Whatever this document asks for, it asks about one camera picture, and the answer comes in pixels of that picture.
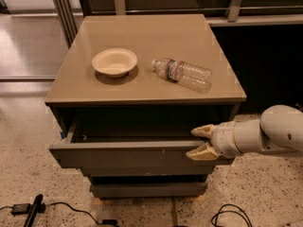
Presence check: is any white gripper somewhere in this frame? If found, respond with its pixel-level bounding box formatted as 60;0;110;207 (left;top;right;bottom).
186;121;242;161

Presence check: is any grey top drawer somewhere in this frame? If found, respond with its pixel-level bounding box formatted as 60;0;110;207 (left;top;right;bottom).
49;107;232;169

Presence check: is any grey drawer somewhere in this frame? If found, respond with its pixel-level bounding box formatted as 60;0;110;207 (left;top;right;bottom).
81;166;214;177
90;182;207;199
49;107;232;169

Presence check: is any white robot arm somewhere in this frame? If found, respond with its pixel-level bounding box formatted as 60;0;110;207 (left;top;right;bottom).
187;105;303;161

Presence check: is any grey middle drawer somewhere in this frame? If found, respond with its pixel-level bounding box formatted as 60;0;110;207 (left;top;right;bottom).
81;166;214;177

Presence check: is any grey drawer cabinet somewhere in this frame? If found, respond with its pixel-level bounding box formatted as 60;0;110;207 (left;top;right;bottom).
45;15;246;185

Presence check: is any grey bottom drawer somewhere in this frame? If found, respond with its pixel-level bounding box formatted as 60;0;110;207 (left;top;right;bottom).
90;182;207;199

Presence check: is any clear plastic water bottle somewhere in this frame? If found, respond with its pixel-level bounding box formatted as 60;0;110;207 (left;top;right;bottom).
151;58;212;94

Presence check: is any white paper bowl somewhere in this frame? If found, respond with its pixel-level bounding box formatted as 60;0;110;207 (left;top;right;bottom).
92;48;137;78

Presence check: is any black bar device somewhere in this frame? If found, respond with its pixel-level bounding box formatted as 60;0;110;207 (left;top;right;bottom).
23;194;45;227

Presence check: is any black power adapter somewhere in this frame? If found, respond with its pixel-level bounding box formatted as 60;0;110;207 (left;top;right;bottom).
11;203;30;215

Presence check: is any black coiled cable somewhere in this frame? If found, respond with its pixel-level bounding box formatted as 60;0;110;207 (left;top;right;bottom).
210;203;253;227

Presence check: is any black floor cable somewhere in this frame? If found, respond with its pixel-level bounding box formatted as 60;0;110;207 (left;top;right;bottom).
49;201;120;227

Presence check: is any metal railing frame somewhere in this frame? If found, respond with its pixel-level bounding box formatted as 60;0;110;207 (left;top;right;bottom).
53;0;303;44

